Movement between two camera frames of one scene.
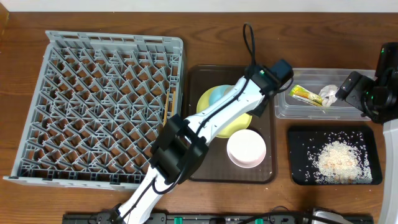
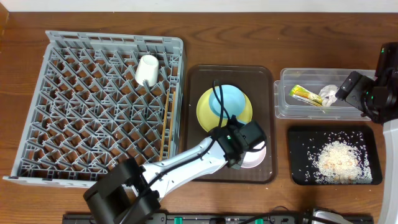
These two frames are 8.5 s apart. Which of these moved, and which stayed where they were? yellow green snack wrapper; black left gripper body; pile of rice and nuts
Moved: black left gripper body
Stayed: yellow green snack wrapper; pile of rice and nuts
